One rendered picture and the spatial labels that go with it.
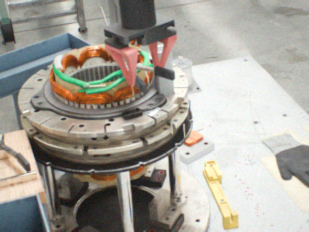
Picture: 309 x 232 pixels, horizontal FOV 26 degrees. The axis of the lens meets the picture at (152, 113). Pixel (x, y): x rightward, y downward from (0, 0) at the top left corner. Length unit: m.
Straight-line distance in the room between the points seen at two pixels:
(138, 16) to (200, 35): 3.07
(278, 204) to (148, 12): 0.58
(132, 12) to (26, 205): 0.34
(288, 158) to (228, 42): 2.50
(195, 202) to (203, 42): 2.66
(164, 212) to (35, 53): 0.49
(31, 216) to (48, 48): 0.59
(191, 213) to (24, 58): 0.52
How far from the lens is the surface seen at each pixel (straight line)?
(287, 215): 1.43
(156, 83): 1.22
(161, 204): 1.33
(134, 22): 1.06
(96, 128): 1.14
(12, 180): 1.08
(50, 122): 1.17
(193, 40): 4.06
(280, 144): 1.63
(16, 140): 1.20
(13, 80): 1.44
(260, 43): 4.00
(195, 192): 1.45
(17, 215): 1.07
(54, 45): 1.59
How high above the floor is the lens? 1.69
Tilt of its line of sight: 31 degrees down
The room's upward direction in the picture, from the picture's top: 4 degrees counter-clockwise
